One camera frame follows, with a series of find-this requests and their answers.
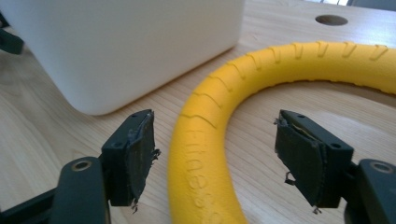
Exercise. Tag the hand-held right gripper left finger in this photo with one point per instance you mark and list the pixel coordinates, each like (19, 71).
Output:
(130, 158)

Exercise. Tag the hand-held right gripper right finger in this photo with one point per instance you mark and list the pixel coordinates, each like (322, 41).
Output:
(311, 161)

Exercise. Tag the white plastic bin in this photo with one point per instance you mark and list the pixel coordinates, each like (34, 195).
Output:
(124, 49)

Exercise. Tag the dark object behind bin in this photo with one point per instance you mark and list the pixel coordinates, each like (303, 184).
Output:
(8, 40)

